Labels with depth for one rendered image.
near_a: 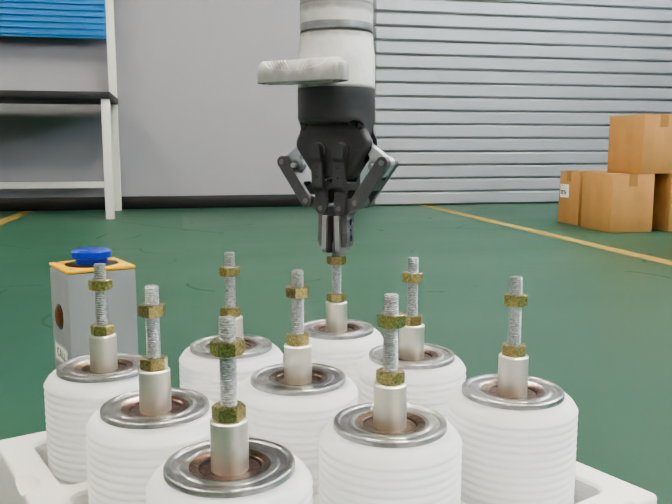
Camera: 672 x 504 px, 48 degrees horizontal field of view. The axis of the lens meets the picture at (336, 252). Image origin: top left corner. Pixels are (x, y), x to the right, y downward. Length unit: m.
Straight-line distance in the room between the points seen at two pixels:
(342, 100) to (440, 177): 5.02
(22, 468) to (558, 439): 0.42
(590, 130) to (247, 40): 2.72
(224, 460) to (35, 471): 0.25
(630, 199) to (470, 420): 3.58
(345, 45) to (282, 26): 4.87
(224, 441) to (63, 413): 0.23
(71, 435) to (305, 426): 0.19
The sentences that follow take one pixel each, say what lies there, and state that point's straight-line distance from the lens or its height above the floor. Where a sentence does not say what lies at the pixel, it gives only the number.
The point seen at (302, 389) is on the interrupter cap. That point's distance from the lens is 0.57.
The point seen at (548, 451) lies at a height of 0.22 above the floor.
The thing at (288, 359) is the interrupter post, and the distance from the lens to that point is 0.59.
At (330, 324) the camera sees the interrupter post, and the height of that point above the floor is 0.26.
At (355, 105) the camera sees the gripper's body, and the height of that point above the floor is 0.47.
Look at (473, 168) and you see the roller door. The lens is 5.79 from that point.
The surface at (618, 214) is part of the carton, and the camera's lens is 4.07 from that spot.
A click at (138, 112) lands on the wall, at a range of 5.47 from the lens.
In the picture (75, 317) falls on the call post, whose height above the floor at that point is 0.27.
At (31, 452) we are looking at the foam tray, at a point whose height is 0.18.
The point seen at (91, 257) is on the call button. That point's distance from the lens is 0.80.
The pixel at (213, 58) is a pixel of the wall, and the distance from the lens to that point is 5.50.
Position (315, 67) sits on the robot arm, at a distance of 0.67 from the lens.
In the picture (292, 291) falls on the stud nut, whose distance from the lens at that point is 0.58.
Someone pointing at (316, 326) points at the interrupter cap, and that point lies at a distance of 0.77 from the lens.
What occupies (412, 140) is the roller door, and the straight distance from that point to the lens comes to 5.62.
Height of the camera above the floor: 0.44
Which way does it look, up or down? 8 degrees down
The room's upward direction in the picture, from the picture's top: straight up
